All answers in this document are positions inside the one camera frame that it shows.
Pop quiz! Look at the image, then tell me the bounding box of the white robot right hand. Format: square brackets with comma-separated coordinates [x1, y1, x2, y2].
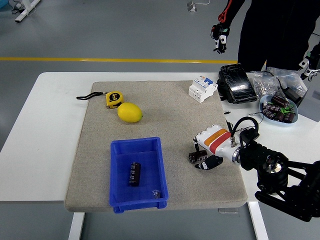
[191, 124, 240, 171]

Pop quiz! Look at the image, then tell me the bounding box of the person's left hand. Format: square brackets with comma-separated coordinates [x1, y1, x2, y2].
[297, 44, 320, 81]

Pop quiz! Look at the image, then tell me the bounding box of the person's right hand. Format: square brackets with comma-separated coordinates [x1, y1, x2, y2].
[209, 23, 231, 55]

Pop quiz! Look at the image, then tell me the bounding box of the grey box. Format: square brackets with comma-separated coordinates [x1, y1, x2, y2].
[297, 82, 320, 122]

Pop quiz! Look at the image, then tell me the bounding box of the blue plastic box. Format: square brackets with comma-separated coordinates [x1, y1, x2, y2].
[109, 136, 169, 214]

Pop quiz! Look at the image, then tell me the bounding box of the clear bag of blue parts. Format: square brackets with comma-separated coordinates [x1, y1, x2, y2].
[266, 66, 308, 98]

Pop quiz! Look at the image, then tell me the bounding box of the black power brick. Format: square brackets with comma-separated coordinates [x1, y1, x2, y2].
[284, 86, 305, 106]

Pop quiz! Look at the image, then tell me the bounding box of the white floor stand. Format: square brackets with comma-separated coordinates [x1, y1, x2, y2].
[186, 0, 211, 13]

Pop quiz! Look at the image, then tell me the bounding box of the black glossy case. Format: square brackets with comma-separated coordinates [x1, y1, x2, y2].
[216, 62, 259, 105]

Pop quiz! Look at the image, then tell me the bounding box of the person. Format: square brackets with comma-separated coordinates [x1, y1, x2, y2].
[217, 0, 320, 73]

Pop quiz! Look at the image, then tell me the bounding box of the grey-brown mat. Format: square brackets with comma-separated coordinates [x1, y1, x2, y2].
[64, 80, 248, 213]

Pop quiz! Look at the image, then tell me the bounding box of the white circuit breaker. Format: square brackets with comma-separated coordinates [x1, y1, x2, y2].
[187, 76, 219, 103]

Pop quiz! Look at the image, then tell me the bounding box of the clear bag of metal washers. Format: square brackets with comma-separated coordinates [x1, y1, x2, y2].
[249, 71, 282, 97]

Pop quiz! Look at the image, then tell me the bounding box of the light blue bowl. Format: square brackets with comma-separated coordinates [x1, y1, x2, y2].
[259, 94, 300, 128]

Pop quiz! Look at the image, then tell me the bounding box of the yellow lemon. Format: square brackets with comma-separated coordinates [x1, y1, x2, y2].
[116, 102, 143, 124]

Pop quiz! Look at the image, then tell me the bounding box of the yellow tape measure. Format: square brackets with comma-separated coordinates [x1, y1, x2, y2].
[76, 90, 125, 110]

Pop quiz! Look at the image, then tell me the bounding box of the white table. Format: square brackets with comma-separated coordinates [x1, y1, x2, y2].
[0, 71, 320, 240]

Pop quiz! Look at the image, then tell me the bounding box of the black adapter cord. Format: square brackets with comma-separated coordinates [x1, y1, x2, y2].
[225, 119, 235, 135]

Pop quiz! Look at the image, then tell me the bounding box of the thin wire with metal end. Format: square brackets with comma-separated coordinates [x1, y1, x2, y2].
[248, 112, 265, 124]

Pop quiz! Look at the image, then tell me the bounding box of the clear bracket under table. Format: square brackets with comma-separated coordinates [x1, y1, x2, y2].
[217, 207, 240, 215]

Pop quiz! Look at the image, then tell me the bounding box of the white desk leg frame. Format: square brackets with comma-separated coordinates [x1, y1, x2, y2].
[14, 0, 42, 24]

